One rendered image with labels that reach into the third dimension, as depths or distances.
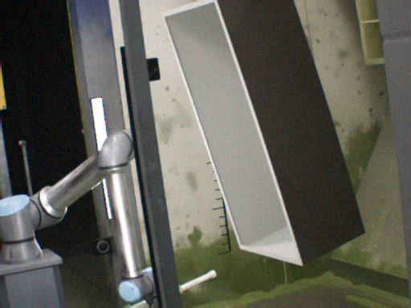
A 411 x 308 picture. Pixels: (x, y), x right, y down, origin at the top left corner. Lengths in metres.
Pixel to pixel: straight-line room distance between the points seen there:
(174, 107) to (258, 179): 0.66
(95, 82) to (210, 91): 0.67
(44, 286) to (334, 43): 2.32
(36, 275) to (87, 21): 1.47
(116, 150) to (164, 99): 1.28
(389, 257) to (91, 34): 1.95
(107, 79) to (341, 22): 1.45
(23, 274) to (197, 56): 1.33
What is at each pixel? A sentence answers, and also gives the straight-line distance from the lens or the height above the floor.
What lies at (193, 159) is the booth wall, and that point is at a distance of 4.62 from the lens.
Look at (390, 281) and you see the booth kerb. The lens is 4.53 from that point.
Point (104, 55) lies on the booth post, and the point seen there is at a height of 1.49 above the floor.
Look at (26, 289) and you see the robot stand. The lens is 3.64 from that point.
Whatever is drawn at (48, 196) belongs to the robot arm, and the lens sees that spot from 3.73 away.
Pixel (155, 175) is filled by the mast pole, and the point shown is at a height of 1.05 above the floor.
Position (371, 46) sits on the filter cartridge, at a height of 1.36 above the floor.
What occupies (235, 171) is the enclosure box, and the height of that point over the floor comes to 0.84.
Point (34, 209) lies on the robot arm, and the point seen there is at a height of 0.85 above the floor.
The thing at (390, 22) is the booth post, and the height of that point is 1.39.
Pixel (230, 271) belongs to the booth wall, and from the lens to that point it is 4.77.
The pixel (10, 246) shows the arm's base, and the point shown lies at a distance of 3.68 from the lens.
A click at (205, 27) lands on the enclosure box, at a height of 1.54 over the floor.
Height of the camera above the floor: 1.33
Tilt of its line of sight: 6 degrees down
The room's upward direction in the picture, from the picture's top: 8 degrees counter-clockwise
